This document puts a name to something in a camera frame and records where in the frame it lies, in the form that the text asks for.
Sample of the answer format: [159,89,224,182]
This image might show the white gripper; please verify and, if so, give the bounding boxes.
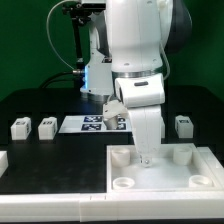
[115,73,165,167]

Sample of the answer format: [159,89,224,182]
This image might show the black cables on table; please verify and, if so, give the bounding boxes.
[39,71,83,90]

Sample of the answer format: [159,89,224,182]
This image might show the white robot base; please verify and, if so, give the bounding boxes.
[80,12,113,102]

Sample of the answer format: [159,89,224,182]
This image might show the white L-shaped obstacle fence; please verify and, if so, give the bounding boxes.
[0,148,224,222]

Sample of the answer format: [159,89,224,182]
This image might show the black camera stand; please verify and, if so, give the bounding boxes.
[62,1,106,70]

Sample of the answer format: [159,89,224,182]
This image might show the white sheet with AprilTags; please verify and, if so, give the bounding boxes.
[59,115,131,134]

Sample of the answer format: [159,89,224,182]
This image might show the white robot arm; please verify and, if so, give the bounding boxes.
[106,0,192,167]

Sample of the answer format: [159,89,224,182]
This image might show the grey cable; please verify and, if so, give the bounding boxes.
[45,0,81,72]

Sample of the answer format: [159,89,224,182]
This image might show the white square table top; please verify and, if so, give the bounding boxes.
[106,144,224,192]

